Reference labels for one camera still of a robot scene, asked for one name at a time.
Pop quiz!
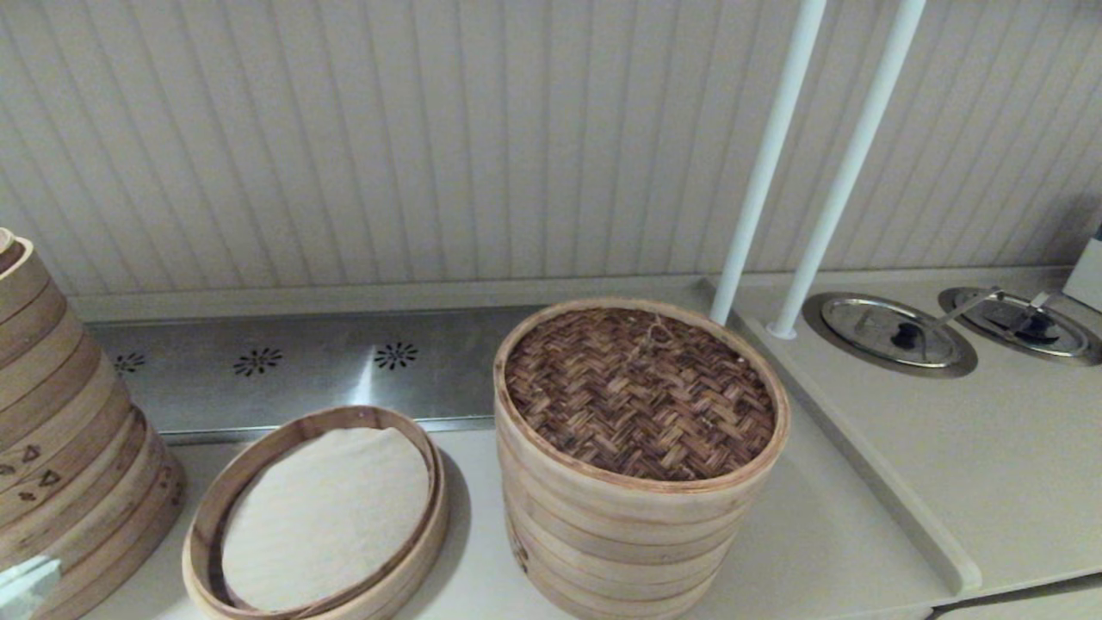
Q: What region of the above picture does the white container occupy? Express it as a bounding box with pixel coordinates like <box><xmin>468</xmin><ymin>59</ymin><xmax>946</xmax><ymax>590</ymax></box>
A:
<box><xmin>1063</xmin><ymin>226</ymin><xmax>1102</xmax><ymax>313</ymax></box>

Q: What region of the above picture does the perforated stainless steel panel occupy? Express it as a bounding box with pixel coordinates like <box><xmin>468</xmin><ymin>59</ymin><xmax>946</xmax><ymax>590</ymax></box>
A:
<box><xmin>86</xmin><ymin>307</ymin><xmax>545</xmax><ymax>446</ymax></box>

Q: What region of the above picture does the tall bamboo steamer stack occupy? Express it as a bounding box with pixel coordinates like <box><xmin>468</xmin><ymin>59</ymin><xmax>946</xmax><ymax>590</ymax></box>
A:
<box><xmin>0</xmin><ymin>229</ymin><xmax>186</xmax><ymax>620</ymax></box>

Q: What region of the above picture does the white metal pole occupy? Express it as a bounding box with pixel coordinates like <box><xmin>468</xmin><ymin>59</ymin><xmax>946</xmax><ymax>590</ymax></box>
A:
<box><xmin>768</xmin><ymin>0</ymin><xmax>928</xmax><ymax>340</ymax></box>
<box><xmin>709</xmin><ymin>0</ymin><xmax>827</xmax><ymax>326</ymax></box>

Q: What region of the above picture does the woven bamboo steamer lid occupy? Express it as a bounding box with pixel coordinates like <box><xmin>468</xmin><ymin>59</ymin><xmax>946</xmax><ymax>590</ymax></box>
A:
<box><xmin>493</xmin><ymin>297</ymin><xmax>790</xmax><ymax>518</ymax></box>

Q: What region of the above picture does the right steel pot lid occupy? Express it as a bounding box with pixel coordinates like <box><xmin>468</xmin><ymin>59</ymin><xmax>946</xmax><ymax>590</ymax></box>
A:
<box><xmin>938</xmin><ymin>287</ymin><xmax>1102</xmax><ymax>368</ymax></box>

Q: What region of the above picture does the left steel pot lid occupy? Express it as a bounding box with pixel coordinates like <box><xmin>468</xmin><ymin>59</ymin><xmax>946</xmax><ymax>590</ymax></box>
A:
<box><xmin>802</xmin><ymin>292</ymin><xmax>979</xmax><ymax>380</ymax></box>

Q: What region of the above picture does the bamboo steamer basket stack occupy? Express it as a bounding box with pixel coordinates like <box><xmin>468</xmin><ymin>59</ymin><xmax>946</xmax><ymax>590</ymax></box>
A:
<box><xmin>498</xmin><ymin>431</ymin><xmax>767</xmax><ymax>620</ymax></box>

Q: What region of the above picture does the single bamboo steamer tray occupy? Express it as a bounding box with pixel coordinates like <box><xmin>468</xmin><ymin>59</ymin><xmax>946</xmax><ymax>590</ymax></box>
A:
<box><xmin>183</xmin><ymin>405</ymin><xmax>450</xmax><ymax>620</ymax></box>

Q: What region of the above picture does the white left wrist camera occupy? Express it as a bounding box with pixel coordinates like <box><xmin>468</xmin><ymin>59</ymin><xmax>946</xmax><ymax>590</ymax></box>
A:
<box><xmin>0</xmin><ymin>555</ymin><xmax>63</xmax><ymax>620</ymax></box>

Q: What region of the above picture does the steel pot lid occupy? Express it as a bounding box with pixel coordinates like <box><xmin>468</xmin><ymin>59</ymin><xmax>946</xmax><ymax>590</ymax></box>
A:
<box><xmin>938</xmin><ymin>287</ymin><xmax>1102</xmax><ymax>368</ymax></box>
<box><xmin>802</xmin><ymin>292</ymin><xmax>979</xmax><ymax>380</ymax></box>

